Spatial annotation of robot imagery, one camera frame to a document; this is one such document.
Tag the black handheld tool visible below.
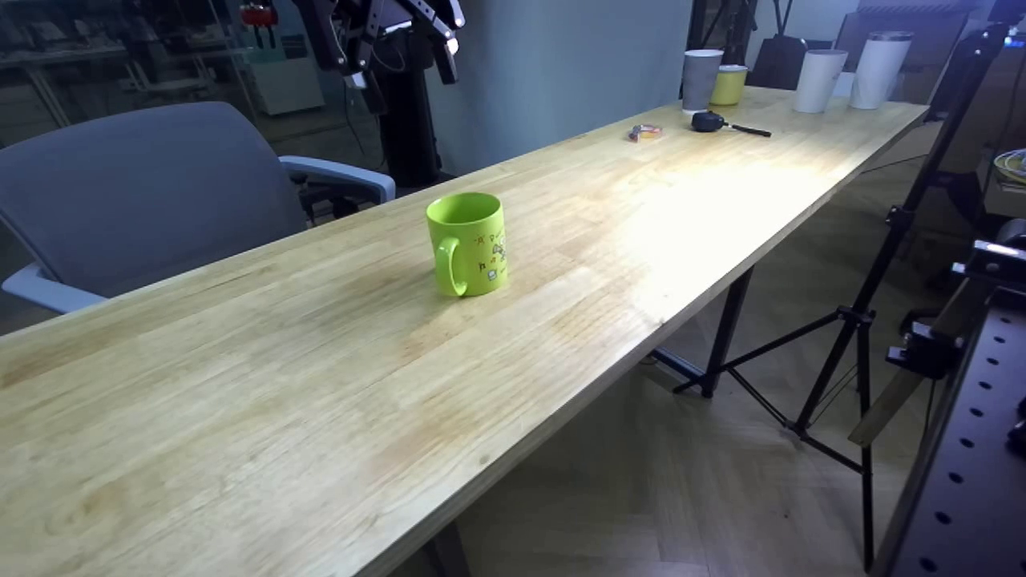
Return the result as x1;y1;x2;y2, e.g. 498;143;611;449
690;107;777;142

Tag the yellow cup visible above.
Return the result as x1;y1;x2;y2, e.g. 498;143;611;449
707;60;751;110

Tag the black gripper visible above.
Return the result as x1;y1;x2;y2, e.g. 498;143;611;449
344;0;468;95

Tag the grey paper cup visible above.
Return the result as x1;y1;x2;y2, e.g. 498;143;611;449
679;45;728;112

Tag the black perforated breadboard table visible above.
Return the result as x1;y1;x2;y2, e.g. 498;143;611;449
882;300;1026;577

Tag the black camera tripod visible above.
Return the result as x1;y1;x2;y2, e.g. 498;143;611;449
649;17;1026;575

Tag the green cartoon print mug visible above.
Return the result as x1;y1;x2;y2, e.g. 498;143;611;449
423;188;508;300

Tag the black bracket equipment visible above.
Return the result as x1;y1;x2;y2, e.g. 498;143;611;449
882;213;1026;377

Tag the white tumbler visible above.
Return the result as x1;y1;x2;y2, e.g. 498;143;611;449
850;32;912;116
790;42;850;119

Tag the grey office chair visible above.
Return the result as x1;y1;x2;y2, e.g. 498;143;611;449
0;100;398;316

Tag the black table leg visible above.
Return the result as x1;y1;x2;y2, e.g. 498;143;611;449
423;519;474;577
700;266;756;402

